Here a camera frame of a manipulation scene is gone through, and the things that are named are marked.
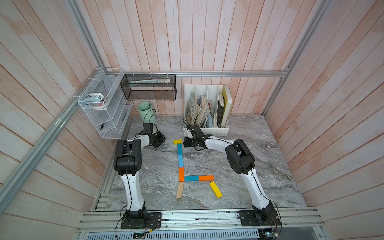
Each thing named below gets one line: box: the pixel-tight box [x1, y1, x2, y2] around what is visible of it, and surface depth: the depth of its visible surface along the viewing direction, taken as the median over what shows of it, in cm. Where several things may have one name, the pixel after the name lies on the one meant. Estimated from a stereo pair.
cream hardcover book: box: [221, 85, 233, 128], surface depth 100 cm
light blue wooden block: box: [177, 154, 184, 168], surface depth 96 cm
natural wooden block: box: [176, 181, 185, 199], surface depth 85 cm
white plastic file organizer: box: [183, 84, 230, 137], surface depth 106 cm
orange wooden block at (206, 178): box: [198, 175, 215, 182], surface depth 89 cm
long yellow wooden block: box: [209, 181, 223, 199], surface depth 85 cm
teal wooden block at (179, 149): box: [177, 143, 183, 156], surface depth 103 cm
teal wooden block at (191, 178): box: [184, 175, 200, 182], surface depth 88 cm
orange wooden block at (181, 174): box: [179, 167, 185, 182], surface depth 91 cm
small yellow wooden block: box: [173, 139, 183, 145], surface depth 106 cm
